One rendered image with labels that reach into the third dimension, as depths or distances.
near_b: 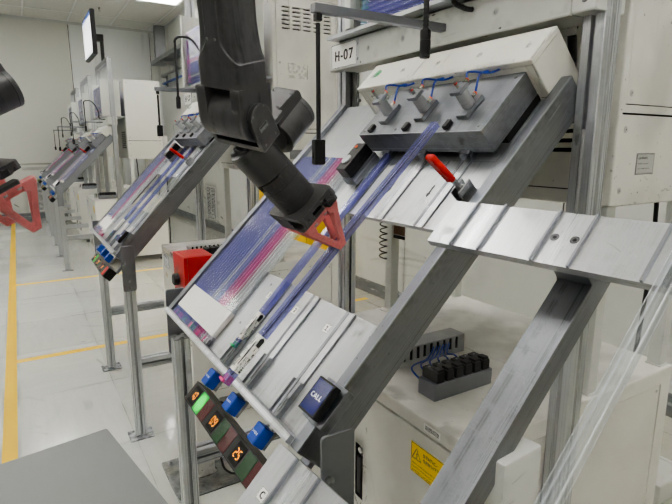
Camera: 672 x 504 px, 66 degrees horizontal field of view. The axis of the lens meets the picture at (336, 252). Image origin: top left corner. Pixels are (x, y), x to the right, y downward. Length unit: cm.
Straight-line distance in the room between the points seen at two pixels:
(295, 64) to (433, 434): 166
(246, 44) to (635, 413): 111
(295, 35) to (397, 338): 172
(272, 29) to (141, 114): 326
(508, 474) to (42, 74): 917
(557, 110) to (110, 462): 92
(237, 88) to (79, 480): 65
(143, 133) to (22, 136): 422
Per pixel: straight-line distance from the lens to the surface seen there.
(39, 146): 936
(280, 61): 224
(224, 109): 63
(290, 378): 82
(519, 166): 86
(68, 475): 99
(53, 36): 952
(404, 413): 106
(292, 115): 70
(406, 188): 96
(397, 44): 126
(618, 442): 134
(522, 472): 57
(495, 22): 105
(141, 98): 537
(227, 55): 60
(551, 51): 95
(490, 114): 87
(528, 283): 291
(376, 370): 74
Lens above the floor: 111
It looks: 11 degrees down
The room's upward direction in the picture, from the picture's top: straight up
